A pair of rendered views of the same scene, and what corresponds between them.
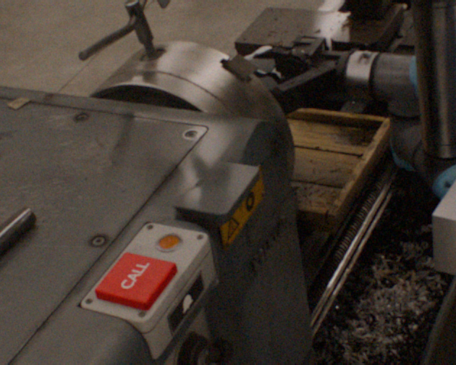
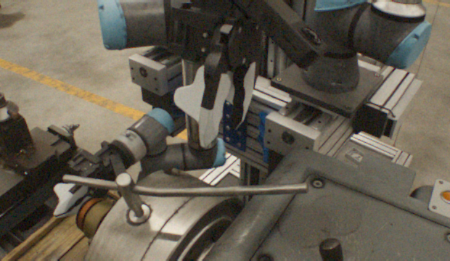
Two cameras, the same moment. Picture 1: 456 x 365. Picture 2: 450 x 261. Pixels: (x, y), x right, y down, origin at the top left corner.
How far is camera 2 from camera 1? 1.19 m
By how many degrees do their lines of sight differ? 69
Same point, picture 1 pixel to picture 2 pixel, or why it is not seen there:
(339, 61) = (121, 148)
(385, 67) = (146, 130)
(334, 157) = not seen: hidden behind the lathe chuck
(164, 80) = (196, 206)
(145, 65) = (158, 219)
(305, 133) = (71, 228)
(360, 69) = (136, 143)
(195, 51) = (153, 183)
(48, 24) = not seen: outside the picture
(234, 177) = (377, 164)
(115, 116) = (274, 233)
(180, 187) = (387, 191)
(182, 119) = not seen: hidden behind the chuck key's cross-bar
